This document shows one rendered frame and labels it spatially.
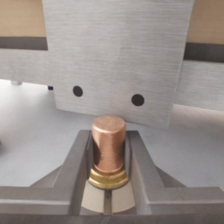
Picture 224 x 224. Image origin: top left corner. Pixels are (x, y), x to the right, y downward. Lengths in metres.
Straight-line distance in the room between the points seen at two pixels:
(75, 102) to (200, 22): 0.17
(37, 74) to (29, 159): 0.14
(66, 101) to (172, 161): 0.21
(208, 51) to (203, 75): 0.05
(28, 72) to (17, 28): 0.09
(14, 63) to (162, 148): 0.29
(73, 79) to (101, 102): 0.04
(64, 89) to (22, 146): 0.20
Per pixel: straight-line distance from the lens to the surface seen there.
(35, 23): 0.31
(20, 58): 0.28
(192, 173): 0.29
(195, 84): 0.19
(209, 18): 0.23
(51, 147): 0.32
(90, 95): 0.15
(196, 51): 0.23
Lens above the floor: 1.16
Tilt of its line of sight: 27 degrees up
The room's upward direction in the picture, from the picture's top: 179 degrees counter-clockwise
